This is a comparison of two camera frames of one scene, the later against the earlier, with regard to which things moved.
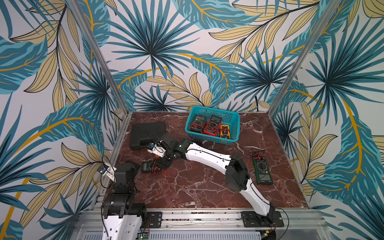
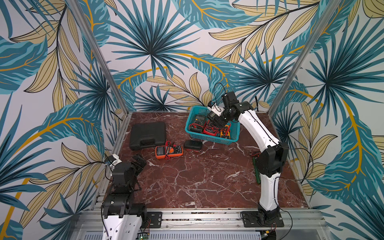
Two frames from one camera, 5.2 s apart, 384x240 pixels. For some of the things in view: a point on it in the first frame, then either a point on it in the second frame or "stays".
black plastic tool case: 142,133 stays
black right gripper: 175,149 → 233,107
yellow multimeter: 225,131 stays
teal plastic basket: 230,118 stays
